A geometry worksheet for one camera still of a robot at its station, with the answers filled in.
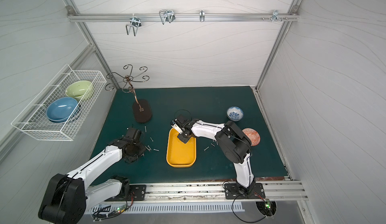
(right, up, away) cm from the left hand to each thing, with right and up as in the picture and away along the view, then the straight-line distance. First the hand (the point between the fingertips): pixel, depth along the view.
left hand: (144, 151), depth 86 cm
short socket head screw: (+6, 0, +2) cm, 6 cm away
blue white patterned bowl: (+58, +21, +18) cm, 64 cm away
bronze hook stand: (-8, +23, +18) cm, 30 cm away
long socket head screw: (+2, +1, +2) cm, 3 cm away
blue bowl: (-28, +26, -23) cm, 44 cm away
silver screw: (+36, 0, +2) cm, 36 cm away
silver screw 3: (+3, +5, +5) cm, 8 cm away
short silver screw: (+2, +2, +2) cm, 4 cm away
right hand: (+23, +9, +8) cm, 26 cm away
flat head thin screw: (+41, +3, +5) cm, 41 cm away
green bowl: (-27, +35, -13) cm, 46 cm away
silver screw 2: (-3, +11, +12) cm, 17 cm away
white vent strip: (+18, -22, -16) cm, 32 cm away
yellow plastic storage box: (+21, -1, -1) cm, 21 cm away
